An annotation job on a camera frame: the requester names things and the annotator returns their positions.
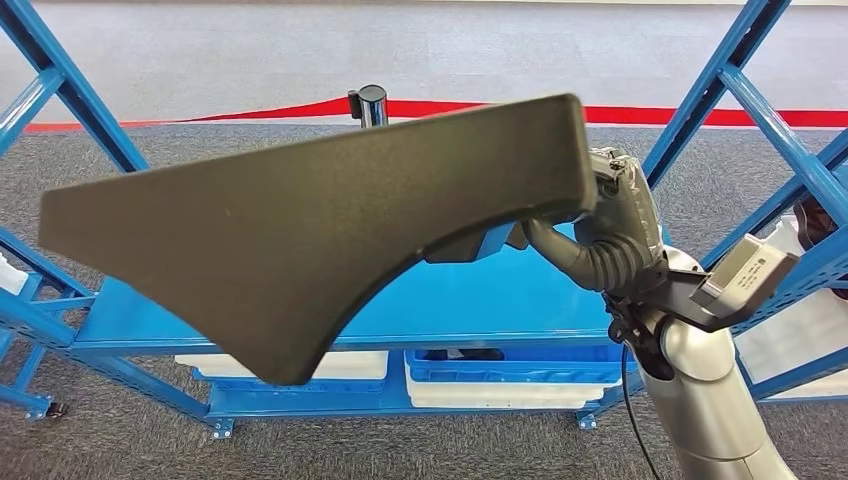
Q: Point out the white plastic crate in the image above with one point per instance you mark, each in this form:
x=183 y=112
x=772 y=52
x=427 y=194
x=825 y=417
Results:
x=361 y=364
x=497 y=394
x=818 y=324
x=12 y=275

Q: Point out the black plastic panel part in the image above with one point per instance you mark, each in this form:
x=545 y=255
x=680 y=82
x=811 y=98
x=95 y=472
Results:
x=265 y=232

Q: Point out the blue metal shelf rack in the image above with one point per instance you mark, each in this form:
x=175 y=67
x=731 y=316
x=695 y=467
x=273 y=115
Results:
x=40 y=407
x=815 y=371
x=464 y=311

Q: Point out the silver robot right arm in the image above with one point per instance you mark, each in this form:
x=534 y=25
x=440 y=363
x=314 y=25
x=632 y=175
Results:
x=702 y=411

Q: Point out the black caster wheel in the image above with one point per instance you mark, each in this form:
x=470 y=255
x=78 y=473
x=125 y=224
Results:
x=56 y=411

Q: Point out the chrome barrier post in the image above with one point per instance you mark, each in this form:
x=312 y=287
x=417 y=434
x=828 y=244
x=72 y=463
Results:
x=371 y=106

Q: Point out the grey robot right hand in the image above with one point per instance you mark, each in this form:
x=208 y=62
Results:
x=629 y=212

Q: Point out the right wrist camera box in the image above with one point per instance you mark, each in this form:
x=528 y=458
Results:
x=742 y=278

